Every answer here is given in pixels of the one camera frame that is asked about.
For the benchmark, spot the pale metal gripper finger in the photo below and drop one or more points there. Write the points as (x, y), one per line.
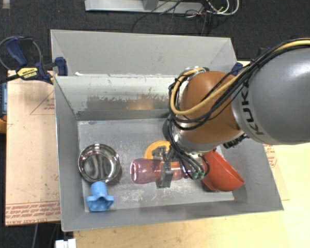
(166, 176)
(158, 152)

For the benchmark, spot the pink clear plastic bottle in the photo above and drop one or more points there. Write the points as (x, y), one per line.
(144, 170)

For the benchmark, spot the orange plastic cup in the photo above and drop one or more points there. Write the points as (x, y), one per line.
(222, 174)

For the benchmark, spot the grey metal bin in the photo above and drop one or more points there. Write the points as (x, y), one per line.
(134, 128)

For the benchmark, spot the silver metal bowl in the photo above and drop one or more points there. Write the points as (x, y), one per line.
(99, 163)

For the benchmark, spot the blue plastic flared piece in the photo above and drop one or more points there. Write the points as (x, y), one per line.
(99, 199)

